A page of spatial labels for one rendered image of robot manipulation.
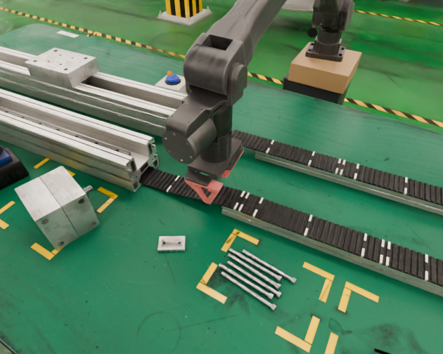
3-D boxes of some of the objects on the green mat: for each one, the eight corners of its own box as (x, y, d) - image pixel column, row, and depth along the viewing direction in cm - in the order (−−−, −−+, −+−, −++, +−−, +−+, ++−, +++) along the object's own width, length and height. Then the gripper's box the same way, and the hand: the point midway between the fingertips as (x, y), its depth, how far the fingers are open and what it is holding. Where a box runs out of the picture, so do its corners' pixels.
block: (111, 217, 62) (98, 186, 55) (56, 251, 57) (34, 221, 50) (88, 191, 67) (74, 159, 60) (36, 220, 62) (13, 188, 55)
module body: (159, 164, 73) (153, 136, 67) (133, 192, 67) (125, 164, 61) (-51, 91, 97) (-70, 66, 91) (-85, 107, 91) (-106, 81, 85)
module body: (196, 122, 85) (195, 95, 79) (178, 142, 79) (174, 115, 73) (1, 67, 109) (-12, 43, 103) (-25, 79, 103) (-40, 54, 97)
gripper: (218, 154, 45) (218, 217, 56) (247, 112, 53) (242, 174, 64) (178, 142, 47) (186, 205, 58) (212, 103, 55) (214, 165, 66)
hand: (216, 186), depth 61 cm, fingers open, 8 cm apart
